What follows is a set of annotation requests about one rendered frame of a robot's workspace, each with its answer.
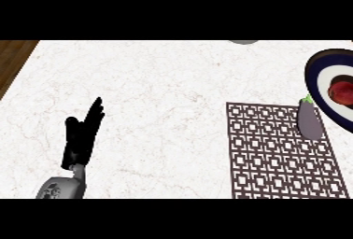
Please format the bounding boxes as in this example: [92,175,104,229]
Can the brown patterned placemat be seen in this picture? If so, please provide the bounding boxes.
[225,102,351,200]

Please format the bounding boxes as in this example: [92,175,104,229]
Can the red apple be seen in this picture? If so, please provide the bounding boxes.
[327,80,353,106]

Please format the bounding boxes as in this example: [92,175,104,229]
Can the blue and white plate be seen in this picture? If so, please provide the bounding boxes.
[303,48,353,134]

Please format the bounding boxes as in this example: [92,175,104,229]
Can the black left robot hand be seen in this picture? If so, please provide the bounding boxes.
[60,96,107,171]

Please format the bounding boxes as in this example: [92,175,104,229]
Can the grey round object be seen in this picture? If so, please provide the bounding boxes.
[228,39,261,46]

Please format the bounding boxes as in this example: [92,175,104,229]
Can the purple eggplant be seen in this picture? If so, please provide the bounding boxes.
[298,93,326,141]

